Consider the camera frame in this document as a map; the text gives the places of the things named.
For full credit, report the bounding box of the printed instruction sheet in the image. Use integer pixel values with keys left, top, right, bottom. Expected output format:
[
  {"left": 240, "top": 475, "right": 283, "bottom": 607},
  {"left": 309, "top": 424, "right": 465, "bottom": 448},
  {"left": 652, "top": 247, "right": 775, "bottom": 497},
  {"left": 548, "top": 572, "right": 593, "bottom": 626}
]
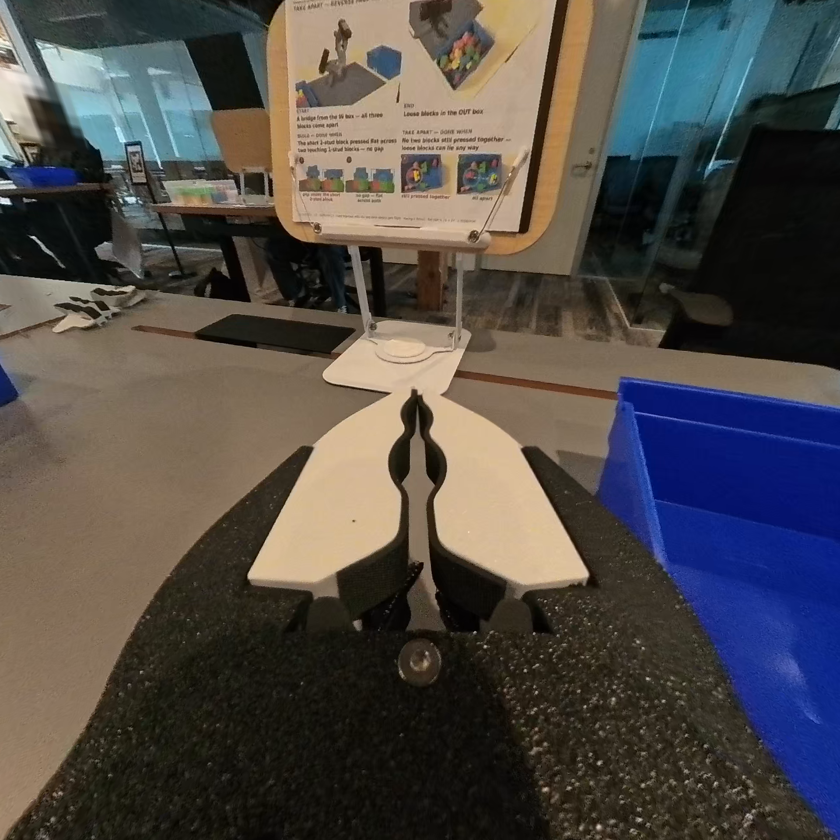
[{"left": 284, "top": 0, "right": 557, "bottom": 232}]

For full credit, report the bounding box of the wooden post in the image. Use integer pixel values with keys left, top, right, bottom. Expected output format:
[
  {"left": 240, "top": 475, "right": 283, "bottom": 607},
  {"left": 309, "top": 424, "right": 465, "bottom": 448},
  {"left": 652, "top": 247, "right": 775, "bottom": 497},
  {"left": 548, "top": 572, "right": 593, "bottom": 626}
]
[{"left": 416, "top": 249, "right": 455, "bottom": 311}]

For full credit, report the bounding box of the black rectangular mat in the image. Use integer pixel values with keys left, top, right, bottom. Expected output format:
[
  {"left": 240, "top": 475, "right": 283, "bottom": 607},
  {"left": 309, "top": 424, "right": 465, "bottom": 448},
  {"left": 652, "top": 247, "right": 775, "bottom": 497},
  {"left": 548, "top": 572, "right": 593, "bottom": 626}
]
[{"left": 196, "top": 314, "right": 357, "bottom": 352}]

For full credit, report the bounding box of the pile of white black parts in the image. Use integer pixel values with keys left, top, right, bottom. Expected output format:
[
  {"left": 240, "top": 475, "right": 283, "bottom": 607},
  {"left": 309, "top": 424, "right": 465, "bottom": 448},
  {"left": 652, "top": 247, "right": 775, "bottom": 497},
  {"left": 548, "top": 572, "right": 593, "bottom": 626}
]
[{"left": 52, "top": 284, "right": 147, "bottom": 336}]

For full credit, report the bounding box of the dark chair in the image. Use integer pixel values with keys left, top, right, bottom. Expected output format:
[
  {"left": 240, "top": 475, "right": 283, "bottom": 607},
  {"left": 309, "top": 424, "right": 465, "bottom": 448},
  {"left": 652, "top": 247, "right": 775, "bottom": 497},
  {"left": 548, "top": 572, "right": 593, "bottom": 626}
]
[{"left": 659, "top": 125, "right": 840, "bottom": 368}]

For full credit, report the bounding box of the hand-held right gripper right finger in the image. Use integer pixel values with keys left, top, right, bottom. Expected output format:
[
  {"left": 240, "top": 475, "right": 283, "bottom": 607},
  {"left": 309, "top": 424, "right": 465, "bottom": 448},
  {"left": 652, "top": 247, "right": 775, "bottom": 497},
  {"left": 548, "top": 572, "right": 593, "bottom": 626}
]
[{"left": 410, "top": 388, "right": 592, "bottom": 624}]

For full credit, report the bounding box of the tan board panel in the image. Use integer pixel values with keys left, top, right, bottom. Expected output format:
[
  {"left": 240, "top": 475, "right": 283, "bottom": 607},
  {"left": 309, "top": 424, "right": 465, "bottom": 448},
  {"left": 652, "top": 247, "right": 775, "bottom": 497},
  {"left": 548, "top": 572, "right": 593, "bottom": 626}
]
[{"left": 210, "top": 108, "right": 273, "bottom": 178}]

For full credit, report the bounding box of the clear box of coloured blocks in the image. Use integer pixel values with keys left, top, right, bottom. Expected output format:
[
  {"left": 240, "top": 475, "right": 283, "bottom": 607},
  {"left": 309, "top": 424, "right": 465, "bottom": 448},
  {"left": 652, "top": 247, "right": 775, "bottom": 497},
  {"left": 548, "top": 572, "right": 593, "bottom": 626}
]
[{"left": 164, "top": 180, "right": 237, "bottom": 204}]

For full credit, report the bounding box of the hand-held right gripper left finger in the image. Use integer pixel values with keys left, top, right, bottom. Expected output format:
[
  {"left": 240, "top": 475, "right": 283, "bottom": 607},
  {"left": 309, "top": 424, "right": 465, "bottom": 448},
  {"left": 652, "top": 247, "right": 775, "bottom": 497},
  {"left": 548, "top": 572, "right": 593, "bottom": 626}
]
[{"left": 247, "top": 387, "right": 424, "bottom": 624}]

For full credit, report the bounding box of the instruction sheet on stand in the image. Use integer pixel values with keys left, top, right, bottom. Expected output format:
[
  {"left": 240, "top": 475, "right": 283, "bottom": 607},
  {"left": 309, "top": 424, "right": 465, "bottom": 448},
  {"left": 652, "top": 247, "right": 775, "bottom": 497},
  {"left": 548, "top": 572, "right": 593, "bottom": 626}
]
[{"left": 266, "top": 0, "right": 595, "bottom": 395}]

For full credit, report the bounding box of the wooden background table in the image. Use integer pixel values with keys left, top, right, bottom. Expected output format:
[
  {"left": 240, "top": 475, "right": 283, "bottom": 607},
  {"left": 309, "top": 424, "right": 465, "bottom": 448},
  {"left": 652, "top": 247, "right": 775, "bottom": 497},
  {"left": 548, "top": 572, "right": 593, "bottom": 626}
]
[
  {"left": 150, "top": 200, "right": 388, "bottom": 317},
  {"left": 0, "top": 184, "right": 114, "bottom": 277}
]

